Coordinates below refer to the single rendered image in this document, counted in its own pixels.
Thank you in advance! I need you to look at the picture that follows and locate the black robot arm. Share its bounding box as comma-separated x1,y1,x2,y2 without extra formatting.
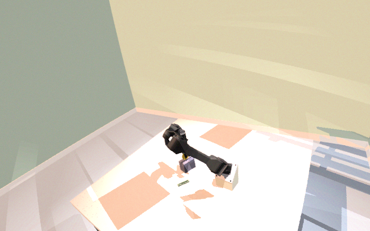
162,123,232,176

